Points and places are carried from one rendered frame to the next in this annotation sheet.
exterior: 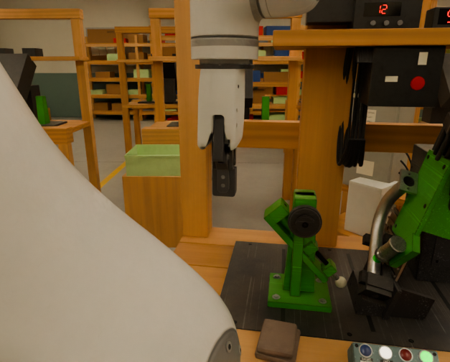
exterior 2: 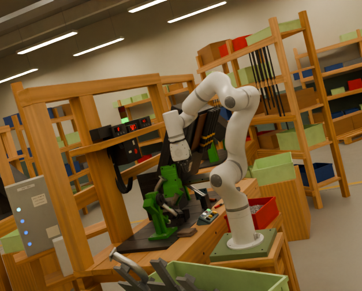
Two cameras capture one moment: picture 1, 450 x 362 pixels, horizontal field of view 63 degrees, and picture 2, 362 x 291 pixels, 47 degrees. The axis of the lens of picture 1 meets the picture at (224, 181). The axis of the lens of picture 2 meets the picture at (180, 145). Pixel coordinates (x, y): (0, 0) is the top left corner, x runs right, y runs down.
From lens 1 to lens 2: 2.13 m
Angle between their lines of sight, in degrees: 71
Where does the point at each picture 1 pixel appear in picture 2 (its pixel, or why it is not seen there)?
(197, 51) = (179, 137)
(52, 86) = not seen: outside the picture
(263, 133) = (85, 197)
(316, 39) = (111, 143)
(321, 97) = (106, 168)
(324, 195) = (122, 211)
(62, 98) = not seen: outside the picture
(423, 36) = (132, 135)
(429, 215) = (178, 181)
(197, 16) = (178, 130)
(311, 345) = not seen: hidden behind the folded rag
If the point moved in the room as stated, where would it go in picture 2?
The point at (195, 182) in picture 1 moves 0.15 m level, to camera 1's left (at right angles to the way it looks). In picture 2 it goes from (80, 233) to (66, 243)
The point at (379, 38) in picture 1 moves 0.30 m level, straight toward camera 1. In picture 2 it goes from (124, 138) to (157, 131)
